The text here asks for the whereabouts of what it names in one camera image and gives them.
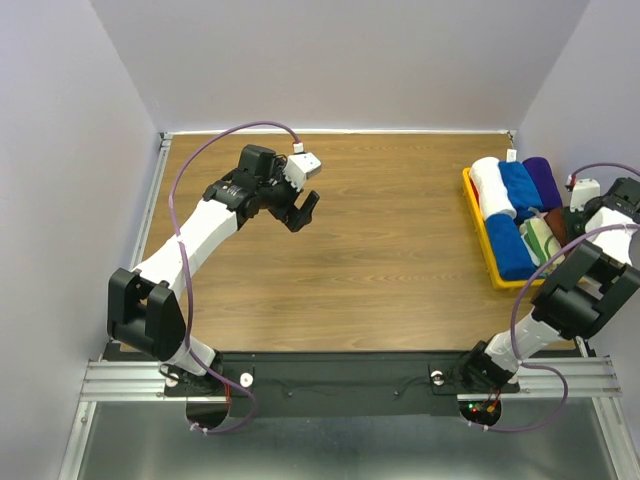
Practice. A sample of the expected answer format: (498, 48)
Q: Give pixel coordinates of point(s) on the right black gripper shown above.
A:
(568, 216)

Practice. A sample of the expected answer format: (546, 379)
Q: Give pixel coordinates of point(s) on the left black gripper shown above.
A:
(304, 216)

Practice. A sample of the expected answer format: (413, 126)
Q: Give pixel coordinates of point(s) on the brown towel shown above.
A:
(555, 219)

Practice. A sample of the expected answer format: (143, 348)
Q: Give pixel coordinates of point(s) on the green cream patterned towel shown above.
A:
(540, 244)

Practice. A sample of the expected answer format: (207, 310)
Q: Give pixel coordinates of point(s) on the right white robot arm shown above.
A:
(578, 298)

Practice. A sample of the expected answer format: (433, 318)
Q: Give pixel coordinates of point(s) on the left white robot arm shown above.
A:
(143, 303)

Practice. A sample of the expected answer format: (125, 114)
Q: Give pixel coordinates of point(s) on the purple rolled towel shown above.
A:
(541, 174)

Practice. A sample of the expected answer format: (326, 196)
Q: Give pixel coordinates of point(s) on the blue teal rolled towel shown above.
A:
(508, 249)

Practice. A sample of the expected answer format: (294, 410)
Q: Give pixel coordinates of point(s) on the white rolled towel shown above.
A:
(492, 192)

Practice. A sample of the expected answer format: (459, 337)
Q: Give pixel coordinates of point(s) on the yellow plastic tray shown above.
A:
(471, 197)

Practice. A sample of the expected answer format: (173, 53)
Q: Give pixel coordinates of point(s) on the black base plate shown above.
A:
(333, 384)

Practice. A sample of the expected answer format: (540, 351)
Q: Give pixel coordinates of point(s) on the aluminium frame rail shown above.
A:
(389, 261)

